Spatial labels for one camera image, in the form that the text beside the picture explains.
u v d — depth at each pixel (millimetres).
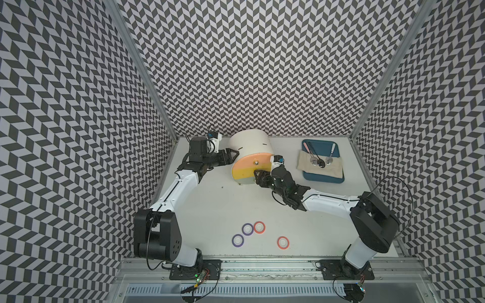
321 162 1053
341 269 643
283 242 802
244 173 857
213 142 703
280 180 637
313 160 1057
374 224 451
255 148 853
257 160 827
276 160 755
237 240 804
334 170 1022
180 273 721
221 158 739
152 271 418
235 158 780
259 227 843
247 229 829
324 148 1118
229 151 753
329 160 1051
